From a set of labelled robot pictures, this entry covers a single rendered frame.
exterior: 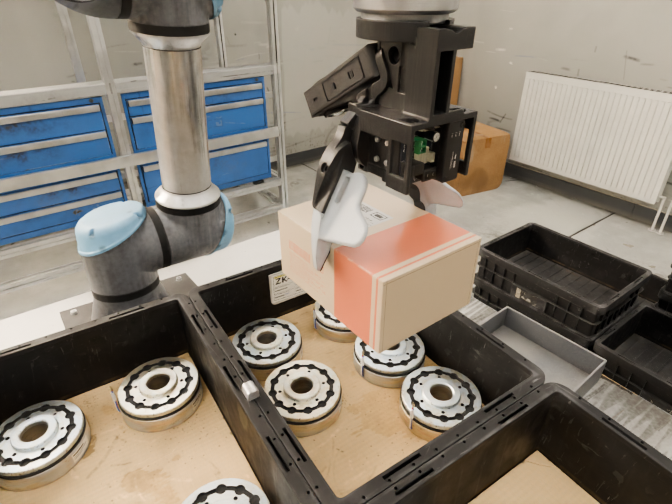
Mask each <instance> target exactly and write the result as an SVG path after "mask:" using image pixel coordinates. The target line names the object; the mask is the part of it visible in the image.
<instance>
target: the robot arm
mask: <svg viewBox="0 0 672 504"><path fill-rule="evenodd" d="M54 1H56V2H58V3H59V4H61V5H63V6H65V7H67V8H69V9H71V10H73V11H76V12H78V13H81V14H84V15H88V16H92V17H97V18H106V19H127V21H128V27H129V31H130V32H131V33H132V34H133V35H134V36H135V37H136V38H137V39H138V40H139V41H140V42H141V44H142V47H143V54H144V61H145V68H146V75H147V82H148V89H149V96H150V103H151V110H152V117H153V124H154V131H155V139H156V146H157V153H158V160H159V167H160V174H161V181H162V185H161V186H160V187H159V188H158V189H157V190H156V192H155V202H156V205H154V206H150V207H146V208H145V207H144V206H143V205H142V204H141V203H140V202H137V201H125V202H122V201H120V202H115V203H110V204H107V205H104V206H101V207H99V208H97V209H94V210H92V211H91V212H89V213H87V214H86V215H85V216H84V217H82V218H81V219H80V220H79V221H78V223H77V225H76V227H75V235H76V240H77V244H78V246H77V249H78V253H79V254H80V255H81V258H82V262H83V265H84V268H85V272H86V275H87V278H88V282H89V285H90V288H91V292H92V295H93V307H92V316H91V321H92V320H95V319H98V318H102V317H105V316H108V315H111V314H114V313H117V312H120V311H123V310H126V309H129V308H132V307H136V306H139V305H142V304H145V303H148V302H151V301H154V300H157V299H160V298H163V297H166V296H169V294H168V293H167V291H166V290H165V288H164V287H163V285H162V284H161V282H160V278H159V274H158V270H159V269H162V268H166V267H169V266H172V265H175V264H179V263H182V262H185V261H189V260H192V259H195V258H198V257H202V256H208V255H212V254H213V253H215V252H217V251H220V250H222V249H224V248H226V247H227V246H228V245H229V244H230V242H231V240H232V238H233V234H234V216H233V213H232V212H231V210H232V207H231V205H230V202H229V200H228V199H227V197H226V196H225V195H224V194H223V193H221V192H220V190H219V188H218V187H217V186H216V185H215V184H213V183H212V182H211V173H210V160H209V147H208V133H207V120H206V107H205V94H204V80H203V67H202V54H201V44H202V42H203V41H204V40H205V39H206V38H207V37H208V36H209V35H210V24H209V19H211V20H212V19H214V18H216V17H218V16H219V15H220V13H221V11H222V7H221V6H222V5H223V0H54ZM353 8H354V9H355V10H356V11H357V12H361V16H357V17H356V37H358V38H361V39H366V40H373V41H377V43H371V44H367V45H366V46H364V47H363V48H362V49H360V50H359V51H358V52H357V53H355V54H354V55H353V56H351V57H350V58H349V59H347V60H346V61H345V62H343V63H342V64H341V65H340V66H338V67H337V68H336V69H334V70H333V71H332V72H330V73H329V74H328V75H326V76H325V77H323V78H322V79H320V80H318V81H317V82H316V83H315V84H314V85H313V86H312V87H311V88H310V89H308V90H307V91H306V92H304V95H305V98H306V101H307V104H308V107H309V110H310V113H311V116H312V118H314V117H318V116H319V117H320V116H324V117H325V118H329V117H334V116H339V115H341V114H343V113H345V112H346V114H345V115H344V116H343V117H342V119H341V120H340V122H341V124H342V125H341V124H339V125H338V127H337V131H336V133H335V135H334V137H333V139H332V140H331V142H330V143H329V144H328V146H327V148H326V149H325V151H324V153H323V155H322V158H321V160H320V163H319V166H318V170H317V174H316V181H315V187H314V194H313V200H312V206H313V214H312V224H311V247H312V259H313V266H314V268H315V269H316V270H317V271H321V270H322V268H323V266H324V264H325V262H326V260H327V258H328V255H329V253H330V246H331V245H332V243H335V244H340V245H344V246H348V247H353V248H356V247H359V246H360V245H361V244H362V243H363V242H364V241H365V239H366V236H367V234H368V224H367V222H366V220H365V218H364V216H363V214H362V212H361V203H362V201H363V198H364V196H365V193H366V191H367V188H368V180H367V177H366V176H365V175H364V174H362V173H354V171H355V167H356V164H357V163H358V169H360V170H362V171H365V172H370V173H372V174H375V175H377V176H379V177H381V178H382V181H383V182H386V184H385V186H387V187H389V188H391V189H393V190H395V191H397V192H400V193H402V194H404V195H409V196H410V197H411V198H412V199H413V200H414V206H416V207H418V208H420V209H422V210H424V211H427V212H429V213H431V214H433V215H435V213H436V204H440V205H446V206H452V207H458V208H459V207H462V206H463V204H464V201H463V198H462V196H461V195H460V193H459V192H457V191H456V190H455V189H453V188H452V187H451V186H449V185H448V184H447V183H445V182H448V181H451V180H454V179H456V178H457V173H460V174H462V175H468V169H469V163H470V157H471V151H472V144H473V138H474V132H475V126H476V120H477V114H478V111H475V110H471V109H468V108H464V107H460V106H456V105H452V104H450V100H451V93H452V85H453V77H454V70H455V62H456V54H457V50H461V49H470V48H473V44H474V37H475V31H476V26H466V25H456V24H454V21H455V18H452V17H449V14H452V13H454V12H456V11H457V10H458V8H459V0H353ZM464 128H467V129H469V131H468V138H467V144H466V150H465V157H464V160H463V159H460V152H461V146H462V139H463V132H464Z"/></svg>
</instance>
